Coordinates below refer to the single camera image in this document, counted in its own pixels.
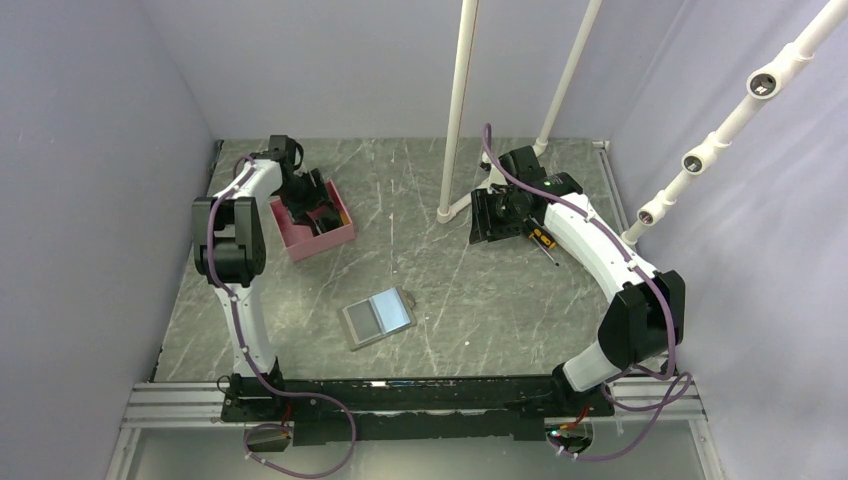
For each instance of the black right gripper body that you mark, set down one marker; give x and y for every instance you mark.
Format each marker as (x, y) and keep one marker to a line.
(498, 212)

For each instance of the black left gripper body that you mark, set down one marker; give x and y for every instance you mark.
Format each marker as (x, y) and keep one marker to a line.
(302, 195)

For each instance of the grey leather card holder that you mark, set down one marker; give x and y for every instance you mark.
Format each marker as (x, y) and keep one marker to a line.
(394, 309)

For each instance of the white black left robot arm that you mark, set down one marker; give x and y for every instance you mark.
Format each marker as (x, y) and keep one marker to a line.
(230, 252)

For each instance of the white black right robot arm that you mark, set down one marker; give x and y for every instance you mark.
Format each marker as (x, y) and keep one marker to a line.
(645, 315)

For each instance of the black cards in box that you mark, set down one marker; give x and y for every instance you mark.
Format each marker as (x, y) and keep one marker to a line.
(326, 221)

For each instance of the yellow black screwdriver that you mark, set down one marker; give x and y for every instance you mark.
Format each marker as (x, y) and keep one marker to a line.
(544, 242)

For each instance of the pink plastic box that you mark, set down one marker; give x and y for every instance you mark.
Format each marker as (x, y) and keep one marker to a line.
(304, 241)

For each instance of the white PVC pipe frame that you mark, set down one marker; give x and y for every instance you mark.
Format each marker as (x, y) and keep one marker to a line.
(536, 69)

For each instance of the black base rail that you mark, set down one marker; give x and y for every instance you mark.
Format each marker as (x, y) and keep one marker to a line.
(319, 411)

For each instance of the aluminium extrusion frame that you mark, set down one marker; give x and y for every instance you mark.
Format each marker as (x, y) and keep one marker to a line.
(332, 295)

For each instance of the white pipe with camera sockets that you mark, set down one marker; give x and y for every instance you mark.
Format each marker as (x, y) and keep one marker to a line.
(762, 86)

